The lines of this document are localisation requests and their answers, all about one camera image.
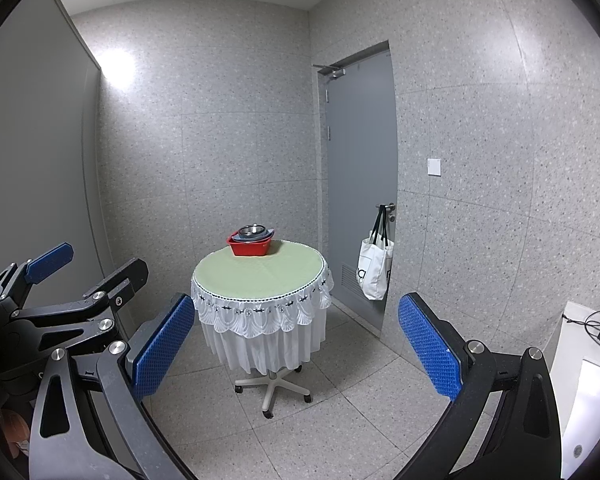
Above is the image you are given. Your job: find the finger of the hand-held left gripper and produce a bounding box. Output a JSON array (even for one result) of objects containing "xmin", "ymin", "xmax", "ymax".
[
  {"xmin": 0, "ymin": 242, "xmax": 75, "ymax": 311},
  {"xmin": 10, "ymin": 257, "xmax": 150, "ymax": 322}
]

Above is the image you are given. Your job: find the person's left hand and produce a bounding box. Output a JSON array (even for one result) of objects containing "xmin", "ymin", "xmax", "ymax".
[{"xmin": 2, "ymin": 410, "xmax": 31, "ymax": 457}]

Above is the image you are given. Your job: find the grey door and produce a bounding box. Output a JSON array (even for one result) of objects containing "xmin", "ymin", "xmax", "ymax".
[{"xmin": 316, "ymin": 42, "xmax": 398, "ymax": 328}]

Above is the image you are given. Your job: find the red plastic basin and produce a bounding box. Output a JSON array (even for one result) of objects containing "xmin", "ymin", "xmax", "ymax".
[{"xmin": 227, "ymin": 232, "xmax": 276, "ymax": 257}]

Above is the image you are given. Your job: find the white cabinet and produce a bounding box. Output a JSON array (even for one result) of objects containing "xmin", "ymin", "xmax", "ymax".
[{"xmin": 550, "ymin": 301, "xmax": 600, "ymax": 480}]

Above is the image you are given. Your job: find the blue plate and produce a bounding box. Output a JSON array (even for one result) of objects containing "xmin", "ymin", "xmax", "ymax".
[{"xmin": 231, "ymin": 229, "xmax": 276, "ymax": 244}]

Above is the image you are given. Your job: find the white tote bag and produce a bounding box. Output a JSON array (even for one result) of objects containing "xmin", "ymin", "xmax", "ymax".
[{"xmin": 357, "ymin": 207, "xmax": 395, "ymax": 301}]

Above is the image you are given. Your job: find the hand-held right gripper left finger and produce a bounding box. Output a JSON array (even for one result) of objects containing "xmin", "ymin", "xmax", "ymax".
[{"xmin": 28, "ymin": 292, "xmax": 196, "ymax": 480}]

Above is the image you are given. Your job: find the white swivel table base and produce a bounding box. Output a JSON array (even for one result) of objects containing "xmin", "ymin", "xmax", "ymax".
[{"xmin": 234, "ymin": 365, "xmax": 313, "ymax": 420}]

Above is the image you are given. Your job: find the round table with lace tablecloth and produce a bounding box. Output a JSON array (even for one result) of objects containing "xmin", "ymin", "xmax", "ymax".
[{"xmin": 190, "ymin": 240, "xmax": 333, "ymax": 375}]

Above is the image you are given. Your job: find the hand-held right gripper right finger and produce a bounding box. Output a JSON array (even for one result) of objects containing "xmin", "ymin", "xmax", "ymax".
[{"xmin": 397, "ymin": 292, "xmax": 563, "ymax": 480}]

